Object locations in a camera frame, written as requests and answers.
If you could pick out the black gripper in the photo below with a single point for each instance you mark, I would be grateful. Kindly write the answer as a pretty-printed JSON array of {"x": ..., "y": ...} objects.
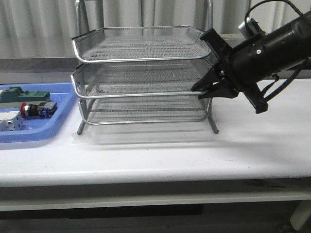
[{"x": 236, "y": 71}]

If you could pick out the silver mesh tray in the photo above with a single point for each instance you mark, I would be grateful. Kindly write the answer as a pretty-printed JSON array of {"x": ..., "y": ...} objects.
[
  {"x": 124, "y": 44},
  {"x": 136, "y": 79},
  {"x": 152, "y": 109}
]

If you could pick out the red emergency stop button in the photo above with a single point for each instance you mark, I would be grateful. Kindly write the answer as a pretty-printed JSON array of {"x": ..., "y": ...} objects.
[{"x": 42, "y": 110}]

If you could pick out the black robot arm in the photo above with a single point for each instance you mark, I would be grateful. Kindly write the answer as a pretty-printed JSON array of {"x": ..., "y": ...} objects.
[{"x": 284, "y": 48}]

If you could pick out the silver mesh top tray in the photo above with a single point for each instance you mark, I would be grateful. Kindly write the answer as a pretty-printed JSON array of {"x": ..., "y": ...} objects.
[{"x": 124, "y": 44}]

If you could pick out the silver mesh bottom tray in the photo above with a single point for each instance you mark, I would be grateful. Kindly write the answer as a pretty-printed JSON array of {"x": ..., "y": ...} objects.
[{"x": 152, "y": 109}]

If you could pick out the blue plastic tray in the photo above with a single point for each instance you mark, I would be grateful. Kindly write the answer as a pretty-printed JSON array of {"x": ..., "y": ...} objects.
[{"x": 37, "y": 128}]

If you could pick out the dark background counter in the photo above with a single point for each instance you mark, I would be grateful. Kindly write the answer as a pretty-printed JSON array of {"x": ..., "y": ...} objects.
[{"x": 35, "y": 59}]

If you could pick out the green electrical component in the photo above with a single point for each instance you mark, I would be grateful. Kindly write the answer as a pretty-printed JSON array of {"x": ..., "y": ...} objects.
[{"x": 17, "y": 94}]

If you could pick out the white circuit breaker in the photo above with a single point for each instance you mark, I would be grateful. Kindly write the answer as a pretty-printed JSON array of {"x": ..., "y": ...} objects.
[{"x": 11, "y": 121}]

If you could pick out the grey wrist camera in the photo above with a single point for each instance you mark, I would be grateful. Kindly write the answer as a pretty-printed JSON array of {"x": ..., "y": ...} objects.
[{"x": 250, "y": 28}]

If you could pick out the grey metal rack frame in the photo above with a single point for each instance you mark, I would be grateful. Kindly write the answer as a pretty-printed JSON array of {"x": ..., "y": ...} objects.
[{"x": 209, "y": 118}]

